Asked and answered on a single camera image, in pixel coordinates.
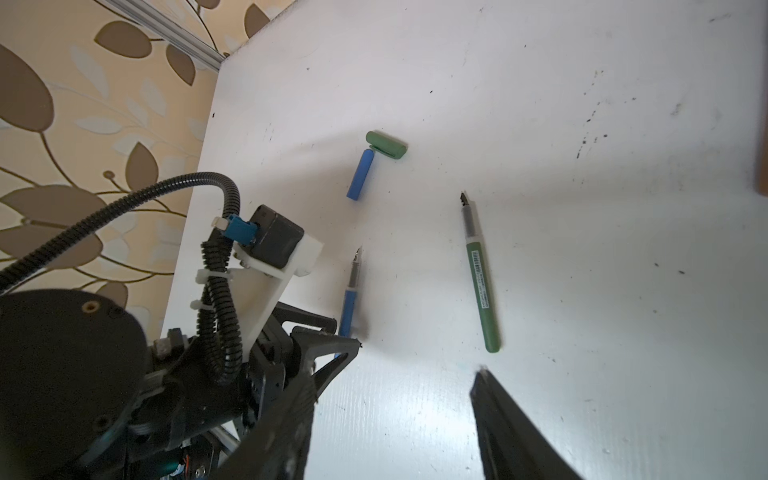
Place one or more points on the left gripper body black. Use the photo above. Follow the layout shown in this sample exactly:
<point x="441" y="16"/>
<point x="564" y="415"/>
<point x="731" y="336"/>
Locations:
<point x="194" y="426"/>

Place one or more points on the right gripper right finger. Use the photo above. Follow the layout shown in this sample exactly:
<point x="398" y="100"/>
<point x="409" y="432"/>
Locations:
<point x="510" y="445"/>

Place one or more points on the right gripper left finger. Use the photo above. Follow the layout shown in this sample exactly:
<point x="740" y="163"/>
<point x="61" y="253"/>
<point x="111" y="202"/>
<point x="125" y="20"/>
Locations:
<point x="278" y="446"/>

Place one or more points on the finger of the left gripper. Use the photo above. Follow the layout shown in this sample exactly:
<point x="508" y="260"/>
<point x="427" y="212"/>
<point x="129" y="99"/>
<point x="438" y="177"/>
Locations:
<point x="322" y="355"/>

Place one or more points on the blue pen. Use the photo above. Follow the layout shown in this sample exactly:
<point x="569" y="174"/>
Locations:
<point x="350" y="295"/>

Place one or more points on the blue pen cap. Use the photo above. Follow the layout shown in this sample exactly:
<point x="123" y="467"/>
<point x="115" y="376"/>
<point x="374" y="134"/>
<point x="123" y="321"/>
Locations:
<point x="360" y="175"/>

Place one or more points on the brown pen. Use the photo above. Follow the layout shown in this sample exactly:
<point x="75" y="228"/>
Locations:
<point x="762" y="167"/>

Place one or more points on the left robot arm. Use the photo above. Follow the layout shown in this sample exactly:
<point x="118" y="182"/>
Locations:
<point x="86" y="395"/>

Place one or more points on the green pen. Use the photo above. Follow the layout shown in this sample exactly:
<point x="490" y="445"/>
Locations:
<point x="480" y="277"/>

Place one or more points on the green pen cap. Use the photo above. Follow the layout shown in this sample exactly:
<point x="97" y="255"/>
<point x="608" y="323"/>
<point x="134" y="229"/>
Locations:
<point x="386" y="145"/>

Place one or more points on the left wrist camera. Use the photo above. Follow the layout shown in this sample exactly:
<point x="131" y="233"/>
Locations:
<point x="271" y="250"/>

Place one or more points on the aluminium frame back bar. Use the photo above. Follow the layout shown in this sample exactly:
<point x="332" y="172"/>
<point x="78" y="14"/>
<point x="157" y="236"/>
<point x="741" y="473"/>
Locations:
<point x="146" y="15"/>

